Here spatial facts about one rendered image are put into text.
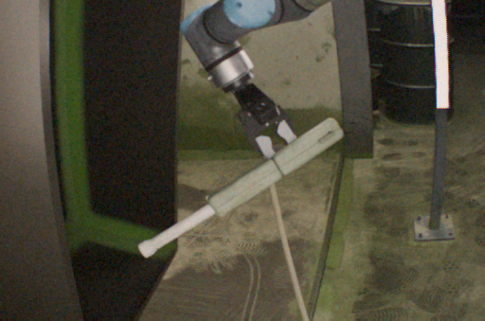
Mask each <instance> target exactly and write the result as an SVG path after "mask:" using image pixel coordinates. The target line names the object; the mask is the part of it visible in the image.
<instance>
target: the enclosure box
mask: <svg viewBox="0 0 485 321"><path fill-rule="evenodd" d="M185 2H186V0H0V321H138V320H139V317H140V316H141V315H142V313H143V312H144V310H145V308H146V307H147V305H148V304H147V303H149V301H150V300H151V297H152V296H153V294H154V291H155V290H156V288H157V287H158V284H159V282H160V281H161V280H162V276H164V274H165V273H166V272H167V269H168V267H169V266H170V265H171V262H172V260H173V258H174V256H175V255H176V254H177V252H178V247H177V245H178V237H176V238H175V239H173V240H172V241H171V242H168V243H166V244H164V245H163V246H161V248H160V247H159V248H158V249H157V250H156V251H155V252H154V253H153V254H152V255H150V256H149V257H145V256H144V255H143V254H142V253H141V251H140V249H139V244H140V243H142V242H143V241H145V240H147V241H149V240H151V239H153V238H154V237H155V236H158V235H160V234H161V233H163V232H164V231H165V230H166V229H169V228H171V227H172V226H174V225H176V224H177V223H178V221H177V207H178V185H177V168H178V127H179V92H180V87H181V53H182V48H183V33H182V31H181V30H180V28H181V27H180V26H181V23H182V22H183V20H184V12H185Z"/></svg>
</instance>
